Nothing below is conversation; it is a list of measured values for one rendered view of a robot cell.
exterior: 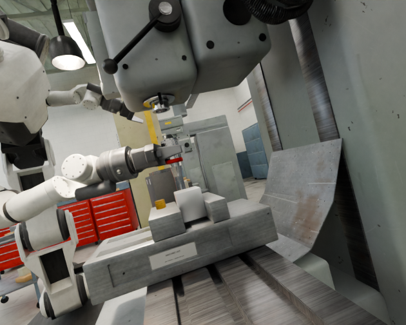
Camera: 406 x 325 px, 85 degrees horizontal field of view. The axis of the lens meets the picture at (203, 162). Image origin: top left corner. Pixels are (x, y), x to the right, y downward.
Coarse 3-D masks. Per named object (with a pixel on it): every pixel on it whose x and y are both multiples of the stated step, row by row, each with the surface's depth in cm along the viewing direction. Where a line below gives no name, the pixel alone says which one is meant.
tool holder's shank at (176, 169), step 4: (172, 164) 58; (176, 164) 58; (172, 168) 57; (176, 168) 57; (180, 168) 58; (172, 172) 58; (176, 172) 57; (180, 172) 58; (176, 176) 57; (180, 176) 58; (176, 180) 58; (180, 180) 58; (176, 184) 58; (180, 184) 57; (184, 184) 58; (180, 188) 57; (184, 188) 58
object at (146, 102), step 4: (152, 96) 54; (156, 96) 54; (164, 96) 55; (168, 96) 56; (172, 96) 57; (144, 100) 56; (148, 100) 55; (152, 100) 56; (168, 100) 60; (172, 100) 60; (144, 104) 58; (148, 104) 59
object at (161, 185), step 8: (168, 168) 89; (152, 176) 84; (160, 176) 85; (168, 176) 86; (152, 184) 85; (160, 184) 85; (168, 184) 86; (152, 192) 91; (160, 192) 85; (168, 192) 86; (152, 200) 98; (168, 200) 86
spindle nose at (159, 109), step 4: (156, 100) 56; (164, 100) 57; (156, 104) 56; (164, 104) 57; (168, 104) 58; (152, 108) 57; (156, 108) 56; (160, 108) 56; (164, 108) 57; (168, 108) 58; (156, 112) 59; (160, 112) 60
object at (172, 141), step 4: (164, 140) 56; (168, 140) 56; (172, 140) 57; (176, 140) 57; (164, 144) 57; (168, 144) 56; (172, 144) 56; (176, 144) 57; (172, 156) 56; (176, 156) 56; (180, 156) 57
